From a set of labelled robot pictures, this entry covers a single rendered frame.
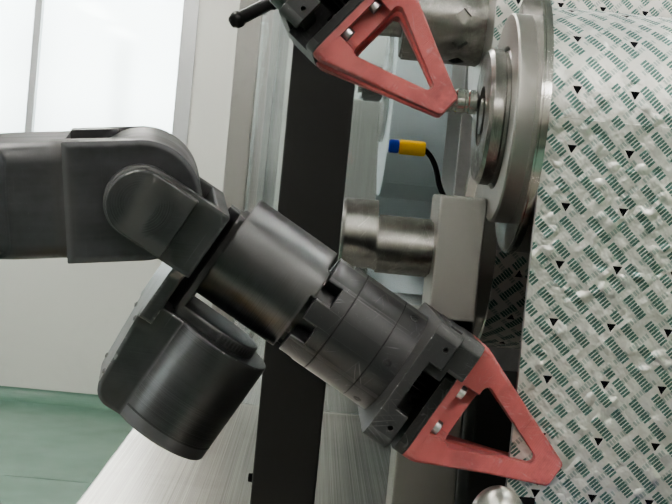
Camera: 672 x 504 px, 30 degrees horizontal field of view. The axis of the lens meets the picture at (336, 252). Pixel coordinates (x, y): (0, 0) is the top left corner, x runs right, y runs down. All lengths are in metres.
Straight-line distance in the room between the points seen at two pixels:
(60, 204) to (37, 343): 5.80
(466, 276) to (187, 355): 0.18
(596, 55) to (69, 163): 0.27
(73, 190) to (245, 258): 0.09
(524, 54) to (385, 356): 0.17
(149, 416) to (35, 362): 5.79
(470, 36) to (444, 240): 0.26
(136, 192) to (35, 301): 5.80
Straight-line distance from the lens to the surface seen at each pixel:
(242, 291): 0.61
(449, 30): 0.93
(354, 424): 1.64
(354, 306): 0.61
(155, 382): 0.63
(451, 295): 0.71
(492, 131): 0.67
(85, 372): 6.37
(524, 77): 0.65
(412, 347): 0.62
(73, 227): 0.60
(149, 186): 0.58
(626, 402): 0.66
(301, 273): 0.61
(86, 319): 6.33
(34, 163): 0.60
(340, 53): 0.69
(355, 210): 0.72
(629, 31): 0.68
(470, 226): 0.71
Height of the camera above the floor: 1.20
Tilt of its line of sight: 3 degrees down
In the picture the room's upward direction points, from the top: 6 degrees clockwise
